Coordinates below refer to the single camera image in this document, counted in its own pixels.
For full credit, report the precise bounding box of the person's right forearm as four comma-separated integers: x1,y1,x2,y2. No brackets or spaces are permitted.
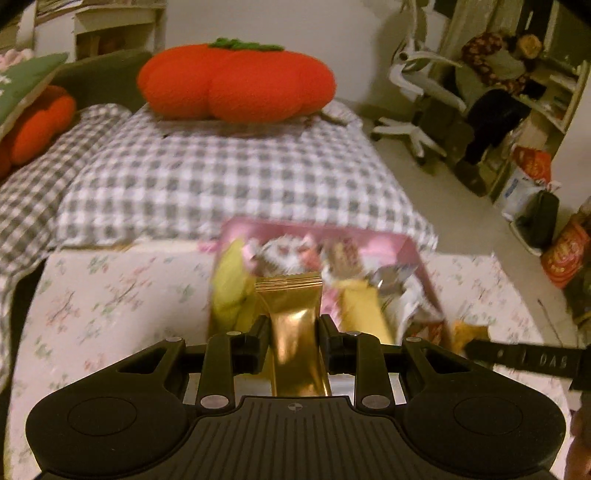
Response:
570,408,591,480

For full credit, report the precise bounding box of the brown floral garment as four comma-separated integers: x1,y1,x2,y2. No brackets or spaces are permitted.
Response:
462,30,543,93

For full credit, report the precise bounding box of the orange and white bag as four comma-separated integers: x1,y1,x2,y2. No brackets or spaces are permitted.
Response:
501,145,561,222

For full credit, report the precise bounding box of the white grey snack packet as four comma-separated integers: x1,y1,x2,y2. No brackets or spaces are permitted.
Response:
383,277,439,333

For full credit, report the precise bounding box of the floral tablecloth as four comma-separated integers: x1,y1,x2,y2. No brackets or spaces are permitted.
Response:
7,244,583,480

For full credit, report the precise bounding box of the green snowflake pillow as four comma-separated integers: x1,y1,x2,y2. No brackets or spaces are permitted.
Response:
0,52,70,139

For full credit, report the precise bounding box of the large orange pumpkin cushion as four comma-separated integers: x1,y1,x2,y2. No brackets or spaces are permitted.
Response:
137,37,336,124

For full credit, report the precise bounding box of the plain yellow snack packet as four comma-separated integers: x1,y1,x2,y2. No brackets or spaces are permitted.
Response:
339,281,395,344

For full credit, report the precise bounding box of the small orange pumpkin cushion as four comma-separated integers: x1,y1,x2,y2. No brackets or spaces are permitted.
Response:
0,85,77,178

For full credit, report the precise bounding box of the white office chair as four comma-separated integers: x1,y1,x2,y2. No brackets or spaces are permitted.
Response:
369,0,467,164

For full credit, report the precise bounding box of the green sofa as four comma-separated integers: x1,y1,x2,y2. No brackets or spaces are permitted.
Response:
48,48,153,114

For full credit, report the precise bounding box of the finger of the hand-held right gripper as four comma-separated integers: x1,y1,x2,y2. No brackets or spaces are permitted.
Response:
464,339,578,374

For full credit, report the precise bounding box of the pink plush flower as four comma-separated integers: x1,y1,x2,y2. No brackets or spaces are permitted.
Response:
0,48,35,70

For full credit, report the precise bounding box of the small white nut-print packet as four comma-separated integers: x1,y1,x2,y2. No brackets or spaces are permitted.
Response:
252,235,324,278

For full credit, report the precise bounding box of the clear orange cookie packet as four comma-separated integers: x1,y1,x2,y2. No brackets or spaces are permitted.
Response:
450,320,490,354

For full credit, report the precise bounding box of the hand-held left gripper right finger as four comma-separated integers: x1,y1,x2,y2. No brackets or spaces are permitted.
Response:
318,314,469,414

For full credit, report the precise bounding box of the large white nut-print packet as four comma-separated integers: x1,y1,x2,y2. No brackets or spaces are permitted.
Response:
321,237,370,284

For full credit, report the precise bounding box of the white bookshelf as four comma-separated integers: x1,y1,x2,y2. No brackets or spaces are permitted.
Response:
489,28,589,204

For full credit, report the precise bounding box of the black bag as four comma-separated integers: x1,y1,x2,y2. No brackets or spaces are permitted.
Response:
515,189,560,252

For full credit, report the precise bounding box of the red snack packet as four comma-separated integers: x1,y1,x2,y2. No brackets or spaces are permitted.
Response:
416,320,451,347

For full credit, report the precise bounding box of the yellow-green snack packet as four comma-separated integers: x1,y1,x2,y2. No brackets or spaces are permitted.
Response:
211,240,259,333

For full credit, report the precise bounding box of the black garment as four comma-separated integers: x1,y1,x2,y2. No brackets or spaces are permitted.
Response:
464,88,532,167

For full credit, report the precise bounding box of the gold snack packet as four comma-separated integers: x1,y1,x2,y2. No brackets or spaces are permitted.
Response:
255,272,334,398

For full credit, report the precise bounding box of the pink cardboard box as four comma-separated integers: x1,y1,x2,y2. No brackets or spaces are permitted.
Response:
208,218,446,352

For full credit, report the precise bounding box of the orange patterned bag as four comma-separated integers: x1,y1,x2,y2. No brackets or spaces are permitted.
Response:
541,212,591,289

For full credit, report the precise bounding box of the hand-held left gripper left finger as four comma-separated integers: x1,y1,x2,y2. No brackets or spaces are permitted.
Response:
117,315,273,414

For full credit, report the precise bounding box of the white cabinet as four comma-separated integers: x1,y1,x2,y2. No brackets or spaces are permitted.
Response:
74,0,167,61

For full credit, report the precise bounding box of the grey white checked blanket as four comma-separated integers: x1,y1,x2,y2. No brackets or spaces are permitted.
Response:
0,104,132,388
55,99,439,252

